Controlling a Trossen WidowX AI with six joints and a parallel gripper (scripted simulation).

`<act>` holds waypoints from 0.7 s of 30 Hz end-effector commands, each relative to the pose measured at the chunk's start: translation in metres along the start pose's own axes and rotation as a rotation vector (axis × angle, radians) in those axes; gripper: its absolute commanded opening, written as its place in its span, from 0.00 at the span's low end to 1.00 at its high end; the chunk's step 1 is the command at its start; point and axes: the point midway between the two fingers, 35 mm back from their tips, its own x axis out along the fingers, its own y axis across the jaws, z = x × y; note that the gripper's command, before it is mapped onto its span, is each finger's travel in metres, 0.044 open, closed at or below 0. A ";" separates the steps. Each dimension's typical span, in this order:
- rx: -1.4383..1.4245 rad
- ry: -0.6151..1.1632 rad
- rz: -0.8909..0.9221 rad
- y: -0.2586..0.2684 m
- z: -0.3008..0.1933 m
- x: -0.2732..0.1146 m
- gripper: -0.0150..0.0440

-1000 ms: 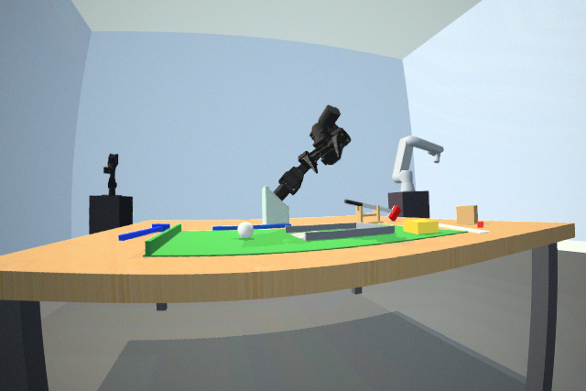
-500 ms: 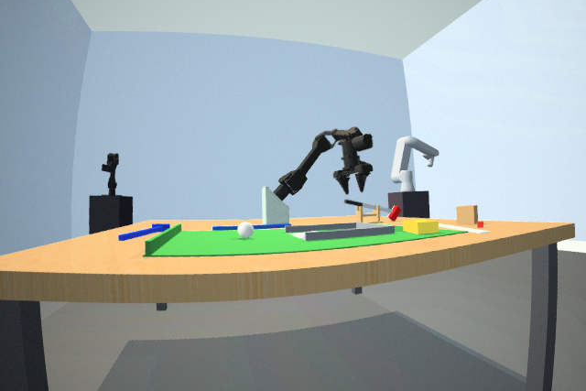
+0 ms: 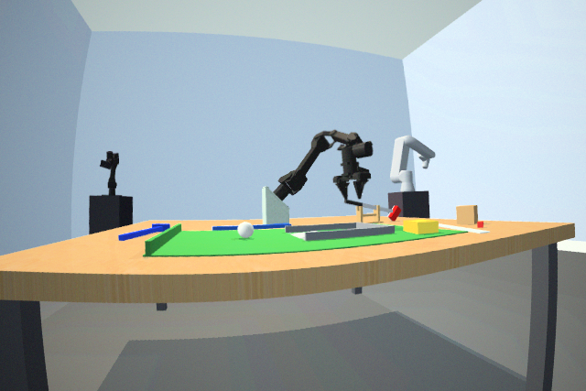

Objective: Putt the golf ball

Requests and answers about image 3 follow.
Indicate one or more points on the tan cube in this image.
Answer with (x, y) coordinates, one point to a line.
(467, 214)

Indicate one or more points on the yellow flat block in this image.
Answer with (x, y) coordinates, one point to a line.
(421, 226)

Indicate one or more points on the green flat mat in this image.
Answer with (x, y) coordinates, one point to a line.
(274, 241)

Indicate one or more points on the white flat bar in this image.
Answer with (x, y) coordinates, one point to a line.
(463, 228)

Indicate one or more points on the white golf ball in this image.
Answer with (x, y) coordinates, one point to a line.
(245, 229)

